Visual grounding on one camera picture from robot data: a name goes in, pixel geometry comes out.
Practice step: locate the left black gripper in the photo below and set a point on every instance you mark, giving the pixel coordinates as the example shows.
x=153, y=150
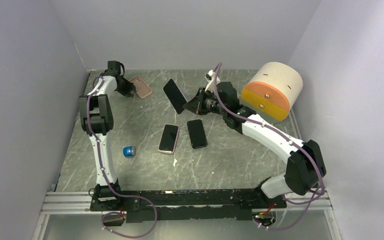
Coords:
x=130, y=87

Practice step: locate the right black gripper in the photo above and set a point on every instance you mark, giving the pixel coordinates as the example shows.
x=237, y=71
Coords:
x=195, y=105

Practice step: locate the pink phone case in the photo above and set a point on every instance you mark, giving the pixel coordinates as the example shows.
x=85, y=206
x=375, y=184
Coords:
x=142, y=89

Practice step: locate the black phone case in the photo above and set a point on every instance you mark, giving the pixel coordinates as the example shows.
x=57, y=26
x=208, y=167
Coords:
x=197, y=134

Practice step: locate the black smartphone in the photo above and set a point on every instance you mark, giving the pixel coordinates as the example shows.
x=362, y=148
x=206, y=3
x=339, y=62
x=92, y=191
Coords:
x=168, y=138

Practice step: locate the beige phone case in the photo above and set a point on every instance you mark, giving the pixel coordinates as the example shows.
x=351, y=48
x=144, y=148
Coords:
x=160, y=145

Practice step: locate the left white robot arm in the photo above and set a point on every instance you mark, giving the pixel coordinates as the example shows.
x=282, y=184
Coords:
x=97, y=120

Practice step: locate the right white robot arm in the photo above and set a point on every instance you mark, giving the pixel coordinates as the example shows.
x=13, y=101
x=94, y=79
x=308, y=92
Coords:
x=305, y=166

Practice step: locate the blue grey small cylinder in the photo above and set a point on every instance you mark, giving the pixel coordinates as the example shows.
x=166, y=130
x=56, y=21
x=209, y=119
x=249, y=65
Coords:
x=129, y=151

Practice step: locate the round drawer cabinet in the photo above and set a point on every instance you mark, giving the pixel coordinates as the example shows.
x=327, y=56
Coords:
x=273, y=90

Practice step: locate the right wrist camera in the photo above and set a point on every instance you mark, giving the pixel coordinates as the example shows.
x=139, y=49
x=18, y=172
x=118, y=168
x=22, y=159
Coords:
x=210, y=81

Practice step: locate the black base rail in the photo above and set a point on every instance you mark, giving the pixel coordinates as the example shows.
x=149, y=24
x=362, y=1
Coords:
x=141, y=205

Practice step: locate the aluminium frame rail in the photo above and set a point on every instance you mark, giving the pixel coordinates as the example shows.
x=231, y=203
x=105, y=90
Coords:
x=81, y=203

